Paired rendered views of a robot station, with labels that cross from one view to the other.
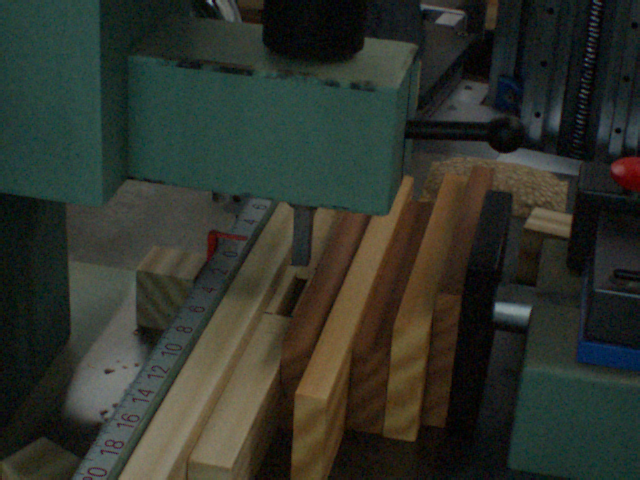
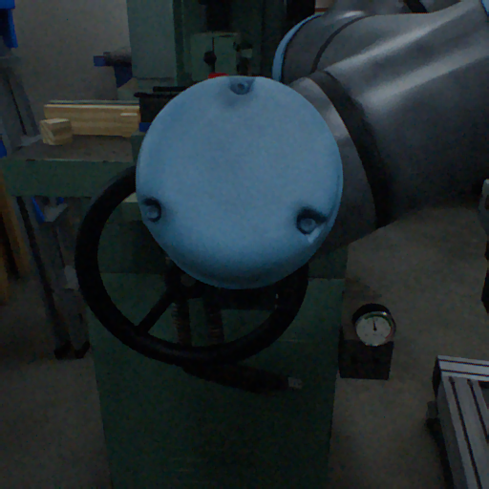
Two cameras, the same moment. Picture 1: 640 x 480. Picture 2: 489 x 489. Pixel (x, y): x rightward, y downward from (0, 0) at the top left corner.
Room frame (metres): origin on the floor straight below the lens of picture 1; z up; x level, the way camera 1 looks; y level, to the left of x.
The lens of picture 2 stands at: (0.54, -0.88, 1.09)
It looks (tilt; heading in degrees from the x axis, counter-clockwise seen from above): 25 degrees down; 82
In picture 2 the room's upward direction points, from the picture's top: straight up
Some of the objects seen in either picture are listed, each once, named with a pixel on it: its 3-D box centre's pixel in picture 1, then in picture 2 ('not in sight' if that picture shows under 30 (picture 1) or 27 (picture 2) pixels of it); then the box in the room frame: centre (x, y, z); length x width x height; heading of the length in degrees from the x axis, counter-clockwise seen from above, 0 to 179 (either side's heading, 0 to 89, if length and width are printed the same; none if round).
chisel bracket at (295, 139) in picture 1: (271, 122); (219, 60); (0.63, 0.02, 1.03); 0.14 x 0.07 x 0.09; 78
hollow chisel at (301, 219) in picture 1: (303, 220); not in sight; (0.62, 0.00, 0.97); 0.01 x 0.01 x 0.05; 78
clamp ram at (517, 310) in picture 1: (538, 312); not in sight; (0.58, -0.12, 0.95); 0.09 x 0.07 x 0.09; 168
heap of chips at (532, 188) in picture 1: (497, 179); not in sight; (0.83, -0.13, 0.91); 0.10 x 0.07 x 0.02; 78
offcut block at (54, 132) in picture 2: not in sight; (56, 131); (0.35, 0.01, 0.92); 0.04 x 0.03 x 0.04; 48
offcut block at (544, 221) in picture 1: (556, 250); not in sight; (0.71, -0.15, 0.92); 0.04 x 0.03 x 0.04; 69
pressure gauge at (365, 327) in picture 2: not in sight; (372, 328); (0.83, -0.26, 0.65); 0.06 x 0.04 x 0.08; 168
